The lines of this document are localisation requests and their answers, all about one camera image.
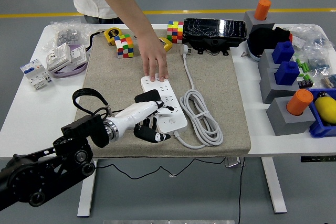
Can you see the person's hand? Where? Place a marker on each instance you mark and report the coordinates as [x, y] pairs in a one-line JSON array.
[[155, 56]]

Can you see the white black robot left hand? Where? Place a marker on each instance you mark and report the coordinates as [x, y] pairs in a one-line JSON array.
[[136, 113]]

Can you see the black plug adapter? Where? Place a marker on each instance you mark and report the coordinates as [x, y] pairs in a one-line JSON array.
[[148, 95]]

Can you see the white power strip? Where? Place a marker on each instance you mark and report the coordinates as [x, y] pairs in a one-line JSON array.
[[178, 125]]

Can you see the person's forearm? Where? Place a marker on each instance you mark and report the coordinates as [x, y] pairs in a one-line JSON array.
[[120, 3]]

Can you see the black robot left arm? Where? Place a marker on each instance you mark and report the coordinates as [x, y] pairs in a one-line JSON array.
[[26, 179]]

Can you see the yellow tape measure square window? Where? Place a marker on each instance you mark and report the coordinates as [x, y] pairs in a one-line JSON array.
[[167, 45]]

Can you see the colourful puzzle cube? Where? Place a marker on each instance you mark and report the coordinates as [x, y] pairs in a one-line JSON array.
[[124, 47], [175, 32]]

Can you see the yellow tape measure round label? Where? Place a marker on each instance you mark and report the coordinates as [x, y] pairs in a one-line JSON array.
[[112, 34]]

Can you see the grey-brown mat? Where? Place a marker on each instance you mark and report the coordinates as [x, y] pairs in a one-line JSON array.
[[210, 119]]

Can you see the small metal clip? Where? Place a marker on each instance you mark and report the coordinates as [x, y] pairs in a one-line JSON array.
[[244, 54]]

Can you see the white table leg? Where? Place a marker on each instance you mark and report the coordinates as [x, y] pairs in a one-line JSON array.
[[88, 190], [274, 184]]

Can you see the clear bag of metal nuts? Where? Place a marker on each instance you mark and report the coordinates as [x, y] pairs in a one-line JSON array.
[[67, 35]]

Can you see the white blue round device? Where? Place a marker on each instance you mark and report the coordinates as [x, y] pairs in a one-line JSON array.
[[253, 53]]

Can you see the grey block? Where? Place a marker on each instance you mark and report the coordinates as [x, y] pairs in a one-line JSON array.
[[265, 62], [286, 127], [250, 22], [270, 90]]

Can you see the white circuit breaker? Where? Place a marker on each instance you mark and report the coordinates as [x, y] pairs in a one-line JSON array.
[[35, 74]]

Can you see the black cloth cap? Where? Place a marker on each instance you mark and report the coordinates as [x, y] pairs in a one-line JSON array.
[[265, 40]]

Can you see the orange cylinder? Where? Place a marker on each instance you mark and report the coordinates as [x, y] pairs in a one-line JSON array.
[[262, 10], [299, 102]]

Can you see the blue block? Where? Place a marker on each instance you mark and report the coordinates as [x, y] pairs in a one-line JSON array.
[[287, 73], [283, 52]]

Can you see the small green cylinder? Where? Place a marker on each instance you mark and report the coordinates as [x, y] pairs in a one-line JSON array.
[[305, 67], [298, 62]]

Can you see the small black component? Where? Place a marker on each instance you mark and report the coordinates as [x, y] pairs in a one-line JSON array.
[[305, 81]]

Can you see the clear bag of blue parts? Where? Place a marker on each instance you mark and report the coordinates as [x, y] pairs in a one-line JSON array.
[[319, 64], [312, 37]]

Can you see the clear bag of brown parts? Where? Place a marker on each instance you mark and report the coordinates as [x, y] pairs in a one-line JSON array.
[[330, 81]]

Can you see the yellow toy fruit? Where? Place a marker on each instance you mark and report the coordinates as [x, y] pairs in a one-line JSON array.
[[326, 108]]

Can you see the blue plastic bin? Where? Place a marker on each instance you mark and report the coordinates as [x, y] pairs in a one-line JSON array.
[[323, 130]]

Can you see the black table control panel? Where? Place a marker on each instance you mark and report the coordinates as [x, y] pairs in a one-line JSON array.
[[317, 159]]

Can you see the white wall switch panel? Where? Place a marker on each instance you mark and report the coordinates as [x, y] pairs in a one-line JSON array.
[[78, 53]]

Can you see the white wall socket panel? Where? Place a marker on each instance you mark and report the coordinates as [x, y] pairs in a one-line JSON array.
[[57, 57]]

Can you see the metal bracket under table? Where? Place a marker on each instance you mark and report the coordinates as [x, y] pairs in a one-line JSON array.
[[233, 162]]

